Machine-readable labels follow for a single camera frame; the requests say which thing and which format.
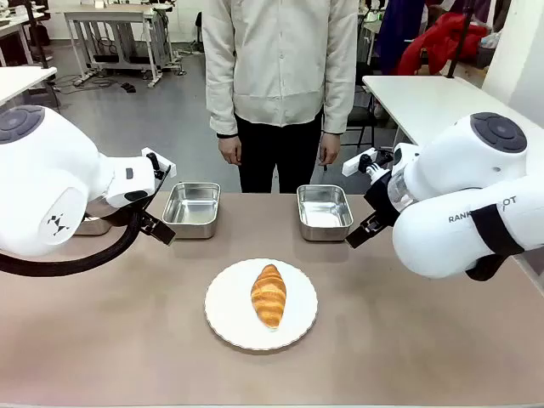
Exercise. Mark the small white side table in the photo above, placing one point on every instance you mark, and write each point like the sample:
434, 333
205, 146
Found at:
21, 81

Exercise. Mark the person in cream jacket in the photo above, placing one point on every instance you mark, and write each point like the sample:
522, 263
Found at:
276, 64

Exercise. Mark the black pole on large table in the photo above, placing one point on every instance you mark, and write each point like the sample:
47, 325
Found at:
461, 38

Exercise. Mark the grey metal workbench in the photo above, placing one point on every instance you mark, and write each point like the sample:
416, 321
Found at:
110, 15

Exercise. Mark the person's left hand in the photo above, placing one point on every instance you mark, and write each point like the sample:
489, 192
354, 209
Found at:
329, 149

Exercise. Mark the steel rectangular container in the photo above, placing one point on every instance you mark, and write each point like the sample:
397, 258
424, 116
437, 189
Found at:
93, 228
325, 212
191, 210

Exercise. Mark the person's right hand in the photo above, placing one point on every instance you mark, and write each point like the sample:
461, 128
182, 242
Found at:
229, 149

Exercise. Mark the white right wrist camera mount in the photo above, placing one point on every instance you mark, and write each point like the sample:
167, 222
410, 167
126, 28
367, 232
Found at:
353, 165

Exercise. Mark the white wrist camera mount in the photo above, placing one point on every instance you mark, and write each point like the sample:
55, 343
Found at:
166, 163
353, 165

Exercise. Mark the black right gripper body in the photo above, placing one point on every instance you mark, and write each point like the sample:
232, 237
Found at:
380, 200

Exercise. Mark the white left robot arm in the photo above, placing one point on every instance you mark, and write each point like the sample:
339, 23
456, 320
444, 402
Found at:
42, 178

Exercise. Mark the black pole on small table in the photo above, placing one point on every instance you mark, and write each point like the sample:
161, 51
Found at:
37, 38

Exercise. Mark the white scalloped plate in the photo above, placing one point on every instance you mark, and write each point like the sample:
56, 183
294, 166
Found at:
229, 306

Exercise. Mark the white background desk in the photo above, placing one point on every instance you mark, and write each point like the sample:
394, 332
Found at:
17, 21

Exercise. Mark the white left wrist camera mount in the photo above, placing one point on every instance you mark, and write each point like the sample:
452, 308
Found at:
166, 163

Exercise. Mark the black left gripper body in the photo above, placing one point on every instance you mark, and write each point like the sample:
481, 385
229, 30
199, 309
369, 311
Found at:
149, 203

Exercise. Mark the golden croissant bread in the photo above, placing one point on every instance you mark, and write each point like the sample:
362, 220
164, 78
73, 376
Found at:
268, 297

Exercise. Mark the large white side table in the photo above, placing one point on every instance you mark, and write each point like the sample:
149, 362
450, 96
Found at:
425, 102

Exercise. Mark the person's right forearm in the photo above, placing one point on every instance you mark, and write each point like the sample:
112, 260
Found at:
221, 106

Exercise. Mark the small black floor object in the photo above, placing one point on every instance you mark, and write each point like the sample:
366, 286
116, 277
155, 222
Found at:
128, 87

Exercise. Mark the black chair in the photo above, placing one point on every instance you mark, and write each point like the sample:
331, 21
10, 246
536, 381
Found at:
361, 117

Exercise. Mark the clear plastic bag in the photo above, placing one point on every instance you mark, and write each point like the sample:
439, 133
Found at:
491, 41

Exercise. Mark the white power strip by workbench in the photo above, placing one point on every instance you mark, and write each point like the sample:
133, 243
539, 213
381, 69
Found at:
84, 78

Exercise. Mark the red cloth heap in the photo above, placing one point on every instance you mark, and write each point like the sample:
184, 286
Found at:
442, 42

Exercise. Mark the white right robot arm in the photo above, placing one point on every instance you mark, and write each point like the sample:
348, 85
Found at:
446, 238

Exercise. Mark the dark blue hanging garment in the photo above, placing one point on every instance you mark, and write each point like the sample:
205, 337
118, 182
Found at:
399, 34

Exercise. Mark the person's left forearm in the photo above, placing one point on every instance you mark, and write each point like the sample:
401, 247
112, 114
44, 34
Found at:
340, 102

